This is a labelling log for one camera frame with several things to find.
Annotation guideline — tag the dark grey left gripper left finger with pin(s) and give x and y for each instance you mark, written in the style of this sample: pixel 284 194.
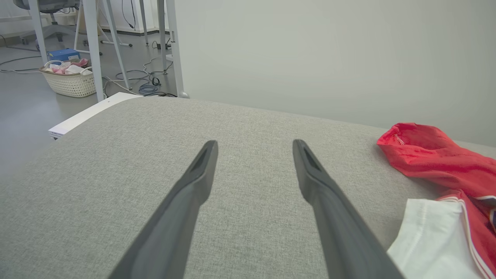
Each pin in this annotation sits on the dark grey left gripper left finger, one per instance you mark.
pixel 182 209

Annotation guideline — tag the white metal desk frame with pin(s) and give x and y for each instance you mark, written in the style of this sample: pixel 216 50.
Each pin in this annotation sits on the white metal desk frame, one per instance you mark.
pixel 161 35
pixel 93 46

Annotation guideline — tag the white woven laundry basket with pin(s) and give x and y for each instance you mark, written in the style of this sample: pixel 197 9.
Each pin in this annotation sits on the white woven laundry basket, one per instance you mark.
pixel 69 84

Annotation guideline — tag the grey office chair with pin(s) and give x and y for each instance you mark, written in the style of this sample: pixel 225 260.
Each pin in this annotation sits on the grey office chair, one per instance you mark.
pixel 50 6

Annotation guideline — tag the red basketball jersey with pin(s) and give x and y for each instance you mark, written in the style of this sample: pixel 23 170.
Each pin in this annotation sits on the red basketball jersey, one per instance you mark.
pixel 430 155

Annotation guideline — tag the white partition panel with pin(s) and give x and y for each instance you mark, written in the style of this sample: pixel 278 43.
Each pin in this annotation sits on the white partition panel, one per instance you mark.
pixel 329 54

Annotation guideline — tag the blue box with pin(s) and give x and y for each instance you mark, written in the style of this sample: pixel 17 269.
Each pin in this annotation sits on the blue box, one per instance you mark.
pixel 64 54

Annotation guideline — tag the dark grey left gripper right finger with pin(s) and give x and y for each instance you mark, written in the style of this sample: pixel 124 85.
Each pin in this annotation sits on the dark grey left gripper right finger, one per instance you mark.
pixel 333 221

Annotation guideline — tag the pink and white laundry pile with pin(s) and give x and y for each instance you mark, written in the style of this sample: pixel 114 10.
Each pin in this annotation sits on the pink and white laundry pile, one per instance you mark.
pixel 69 69

